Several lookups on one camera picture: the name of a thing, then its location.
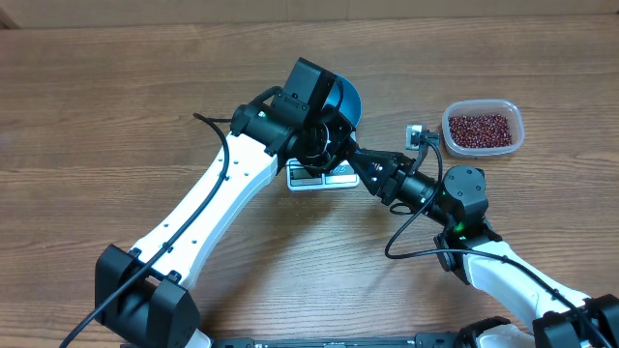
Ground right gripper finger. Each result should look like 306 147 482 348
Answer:
347 157 379 193
347 148 411 166

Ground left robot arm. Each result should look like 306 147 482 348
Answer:
94 58 363 347

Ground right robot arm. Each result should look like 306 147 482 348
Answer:
345 149 618 347

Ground white digital kitchen scale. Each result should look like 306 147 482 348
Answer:
285 159 360 191

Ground blue metal bowl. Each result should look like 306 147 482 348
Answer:
324 74 363 129

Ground red azuki beans in container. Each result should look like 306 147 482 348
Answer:
448 114 513 149

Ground clear plastic container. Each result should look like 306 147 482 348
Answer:
441 99 525 159

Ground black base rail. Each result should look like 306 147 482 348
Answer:
212 333 478 348

